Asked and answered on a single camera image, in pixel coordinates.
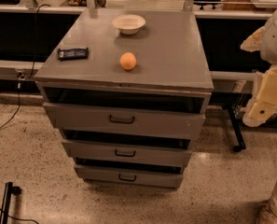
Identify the white bowl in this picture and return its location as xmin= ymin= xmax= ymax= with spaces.
xmin=112 ymin=14 xmax=145 ymax=35

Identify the black stand leg with wheel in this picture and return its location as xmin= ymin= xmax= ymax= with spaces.
xmin=222 ymin=105 xmax=246 ymax=152

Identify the black floor stand base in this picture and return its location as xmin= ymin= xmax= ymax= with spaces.
xmin=0 ymin=182 xmax=21 ymax=224

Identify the orange fruit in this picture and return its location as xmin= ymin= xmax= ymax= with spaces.
xmin=119 ymin=52 xmax=137 ymax=71

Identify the grey bottom drawer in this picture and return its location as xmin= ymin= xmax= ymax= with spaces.
xmin=75 ymin=165 xmax=183 ymax=189

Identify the grey drawer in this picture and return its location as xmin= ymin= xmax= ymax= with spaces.
xmin=43 ymin=103 xmax=205 ymax=140
xmin=62 ymin=139 xmax=191 ymax=167
xmin=75 ymin=165 xmax=183 ymax=189

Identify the grey drawer cabinet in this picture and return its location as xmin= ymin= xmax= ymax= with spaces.
xmin=34 ymin=8 xmax=215 ymax=190

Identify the dark snack bar wrapper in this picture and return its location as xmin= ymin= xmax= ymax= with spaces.
xmin=57 ymin=48 xmax=89 ymax=61

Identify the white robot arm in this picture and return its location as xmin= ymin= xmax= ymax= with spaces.
xmin=241 ymin=9 xmax=277 ymax=127

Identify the grey top drawer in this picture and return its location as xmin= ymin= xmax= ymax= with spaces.
xmin=43 ymin=103 xmax=205 ymax=140

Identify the grey middle drawer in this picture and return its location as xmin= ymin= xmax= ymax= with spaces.
xmin=62 ymin=139 xmax=191 ymax=167

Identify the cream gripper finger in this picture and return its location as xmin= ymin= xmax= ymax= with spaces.
xmin=242 ymin=65 xmax=277 ymax=127
xmin=241 ymin=27 xmax=264 ymax=52

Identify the robot base column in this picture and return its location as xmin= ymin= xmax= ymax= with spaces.
xmin=256 ymin=169 xmax=277 ymax=224

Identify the black cable on floor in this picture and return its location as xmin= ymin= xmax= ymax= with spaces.
xmin=0 ymin=3 xmax=52 ymax=135

